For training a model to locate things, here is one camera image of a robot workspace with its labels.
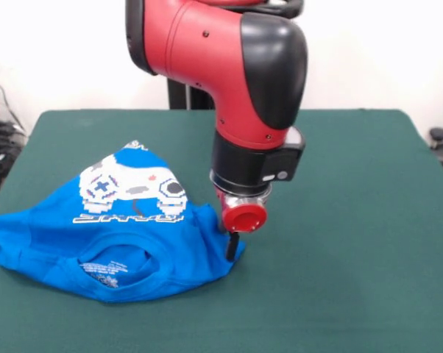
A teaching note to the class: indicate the dark green table cloth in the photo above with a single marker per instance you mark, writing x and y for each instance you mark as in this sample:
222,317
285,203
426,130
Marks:
354,276

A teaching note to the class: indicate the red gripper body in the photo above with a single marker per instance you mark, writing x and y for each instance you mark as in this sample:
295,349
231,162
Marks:
243,217

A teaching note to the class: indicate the blue printed T-shirt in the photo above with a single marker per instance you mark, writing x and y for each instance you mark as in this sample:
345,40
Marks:
133,257

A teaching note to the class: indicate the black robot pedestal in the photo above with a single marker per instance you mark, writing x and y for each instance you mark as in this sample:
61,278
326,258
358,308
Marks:
184,97

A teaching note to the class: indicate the black office chair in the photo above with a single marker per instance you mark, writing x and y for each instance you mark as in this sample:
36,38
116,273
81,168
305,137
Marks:
439,134

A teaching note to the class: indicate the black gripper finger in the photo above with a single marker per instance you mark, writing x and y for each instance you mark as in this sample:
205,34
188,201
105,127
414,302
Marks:
232,246

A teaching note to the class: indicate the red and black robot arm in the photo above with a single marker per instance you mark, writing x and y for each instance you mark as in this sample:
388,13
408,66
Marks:
236,81

